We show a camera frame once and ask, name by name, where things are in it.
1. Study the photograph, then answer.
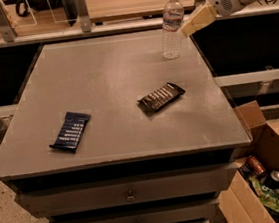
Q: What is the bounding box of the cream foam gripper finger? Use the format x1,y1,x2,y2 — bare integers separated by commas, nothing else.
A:
177,3,217,38

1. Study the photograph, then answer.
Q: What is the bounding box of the clear plastic water bottle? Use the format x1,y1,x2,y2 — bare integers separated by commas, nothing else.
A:
162,0,184,60

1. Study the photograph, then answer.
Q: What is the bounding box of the black snack bar wrapper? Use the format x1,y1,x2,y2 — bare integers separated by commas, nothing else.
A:
138,82,186,113

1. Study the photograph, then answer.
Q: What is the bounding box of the black backpack behind glass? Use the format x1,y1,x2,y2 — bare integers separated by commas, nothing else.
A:
14,0,78,26

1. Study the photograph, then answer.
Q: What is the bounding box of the grey drawer cabinet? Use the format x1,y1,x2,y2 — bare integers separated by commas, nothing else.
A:
0,30,250,223

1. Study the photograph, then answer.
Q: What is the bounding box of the brown cardboard box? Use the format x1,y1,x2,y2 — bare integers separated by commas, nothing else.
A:
219,101,279,223

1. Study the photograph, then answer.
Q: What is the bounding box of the red soda can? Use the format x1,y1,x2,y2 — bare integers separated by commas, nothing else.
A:
246,155,266,176

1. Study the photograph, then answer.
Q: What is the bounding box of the top grey drawer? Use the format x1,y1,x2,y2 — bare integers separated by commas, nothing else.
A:
15,162,237,218

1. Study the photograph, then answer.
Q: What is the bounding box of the blue snack bar wrapper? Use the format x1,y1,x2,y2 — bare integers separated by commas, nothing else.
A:
50,111,91,153

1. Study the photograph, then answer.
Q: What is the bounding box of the dark silver-top can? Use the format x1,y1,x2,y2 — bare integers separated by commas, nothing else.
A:
264,170,279,190

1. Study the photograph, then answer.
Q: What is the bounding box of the green snack bag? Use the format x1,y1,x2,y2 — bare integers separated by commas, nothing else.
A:
248,176,279,218

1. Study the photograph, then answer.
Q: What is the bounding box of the middle grey drawer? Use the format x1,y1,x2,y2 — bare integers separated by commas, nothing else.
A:
57,199,218,223

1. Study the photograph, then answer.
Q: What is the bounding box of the middle metal bracket post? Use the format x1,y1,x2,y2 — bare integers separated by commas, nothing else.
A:
73,0,92,33

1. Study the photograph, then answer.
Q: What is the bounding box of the left metal bracket post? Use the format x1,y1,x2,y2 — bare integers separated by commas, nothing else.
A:
0,1,17,43

